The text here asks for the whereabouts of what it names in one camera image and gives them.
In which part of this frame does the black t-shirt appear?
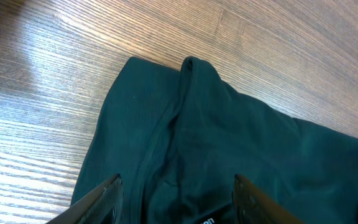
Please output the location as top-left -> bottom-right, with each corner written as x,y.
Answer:
72,57 -> 358,223

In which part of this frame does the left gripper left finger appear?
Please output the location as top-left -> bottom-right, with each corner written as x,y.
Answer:
47,174 -> 124,224

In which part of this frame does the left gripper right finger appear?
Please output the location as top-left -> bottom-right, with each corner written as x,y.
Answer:
232,174 -> 302,224

